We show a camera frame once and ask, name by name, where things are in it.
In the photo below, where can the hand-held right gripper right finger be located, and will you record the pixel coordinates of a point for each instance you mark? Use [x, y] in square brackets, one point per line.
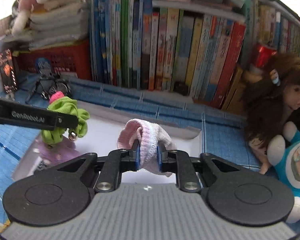
[160, 157]

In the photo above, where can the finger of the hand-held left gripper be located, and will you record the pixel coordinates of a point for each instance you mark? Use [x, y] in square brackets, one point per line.
[68, 122]

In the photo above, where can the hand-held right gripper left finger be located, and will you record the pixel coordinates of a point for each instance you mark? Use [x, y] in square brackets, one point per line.
[137, 155]

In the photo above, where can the green pink scrunchie with bell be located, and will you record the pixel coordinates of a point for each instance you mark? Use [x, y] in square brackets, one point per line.
[65, 107]

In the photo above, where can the pink white sock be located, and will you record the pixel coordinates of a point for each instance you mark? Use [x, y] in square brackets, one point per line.
[150, 135]

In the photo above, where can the purple plush toy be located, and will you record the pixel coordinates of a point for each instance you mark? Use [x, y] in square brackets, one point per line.
[62, 152]

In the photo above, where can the white cardboard box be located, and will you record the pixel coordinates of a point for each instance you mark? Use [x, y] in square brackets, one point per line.
[107, 120]

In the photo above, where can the miniature black bicycle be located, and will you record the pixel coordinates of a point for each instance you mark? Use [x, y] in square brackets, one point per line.
[57, 86]

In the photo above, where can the smartphone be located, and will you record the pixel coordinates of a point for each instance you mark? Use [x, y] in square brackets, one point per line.
[8, 71]

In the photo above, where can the large red plastic basket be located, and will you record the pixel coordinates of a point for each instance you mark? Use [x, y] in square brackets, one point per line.
[65, 60]

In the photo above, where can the blue checked tablecloth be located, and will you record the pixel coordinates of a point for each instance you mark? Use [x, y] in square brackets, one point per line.
[222, 135]

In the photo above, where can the small black box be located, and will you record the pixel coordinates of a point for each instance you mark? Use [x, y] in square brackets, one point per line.
[181, 88]

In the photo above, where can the stack of flat books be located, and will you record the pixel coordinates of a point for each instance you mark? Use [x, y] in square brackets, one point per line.
[60, 22]

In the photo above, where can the grey plush toy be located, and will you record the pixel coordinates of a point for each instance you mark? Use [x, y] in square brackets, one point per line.
[15, 10]

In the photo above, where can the row of upright books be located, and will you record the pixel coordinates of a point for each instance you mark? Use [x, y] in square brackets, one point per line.
[177, 50]

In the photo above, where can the brown haired doll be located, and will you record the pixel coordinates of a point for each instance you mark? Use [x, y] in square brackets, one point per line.
[272, 97]

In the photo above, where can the blue white cat plush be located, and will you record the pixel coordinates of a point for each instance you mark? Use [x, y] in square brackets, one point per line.
[290, 160]

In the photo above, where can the red can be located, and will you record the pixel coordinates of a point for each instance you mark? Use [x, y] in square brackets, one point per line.
[263, 55]

